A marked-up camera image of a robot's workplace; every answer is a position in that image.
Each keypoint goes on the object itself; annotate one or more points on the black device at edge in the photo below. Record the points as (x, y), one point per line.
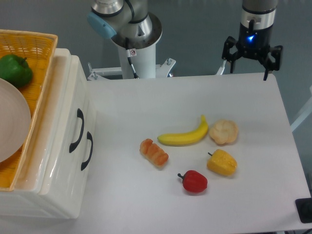
(304, 209)

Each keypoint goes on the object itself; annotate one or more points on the red bell pepper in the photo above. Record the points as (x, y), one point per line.
(193, 181)

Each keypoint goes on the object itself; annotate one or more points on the white frame bar right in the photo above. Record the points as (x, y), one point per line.
(303, 113)

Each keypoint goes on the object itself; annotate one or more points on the yellow wicker basket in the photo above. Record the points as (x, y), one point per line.
(39, 49)

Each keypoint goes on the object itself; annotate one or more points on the round bread roll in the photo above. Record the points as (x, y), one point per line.
(224, 131)

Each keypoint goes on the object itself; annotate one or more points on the orange glazed bread loaf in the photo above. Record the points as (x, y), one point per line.
(153, 153)

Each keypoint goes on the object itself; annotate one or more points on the white drawer cabinet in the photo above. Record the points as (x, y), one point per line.
(25, 199)

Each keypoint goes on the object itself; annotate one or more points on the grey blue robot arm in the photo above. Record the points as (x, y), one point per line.
(256, 14)

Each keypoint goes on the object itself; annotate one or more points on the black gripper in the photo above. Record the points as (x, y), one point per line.
(253, 45)

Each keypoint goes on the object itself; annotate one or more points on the green bell pepper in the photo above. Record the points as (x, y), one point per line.
(15, 70)

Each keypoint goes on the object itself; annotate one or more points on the yellow bell pepper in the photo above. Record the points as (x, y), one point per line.
(222, 163)

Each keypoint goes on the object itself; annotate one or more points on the beige plate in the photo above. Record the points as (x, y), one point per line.
(15, 119)

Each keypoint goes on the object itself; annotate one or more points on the yellow banana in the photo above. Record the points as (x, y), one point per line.
(186, 138)

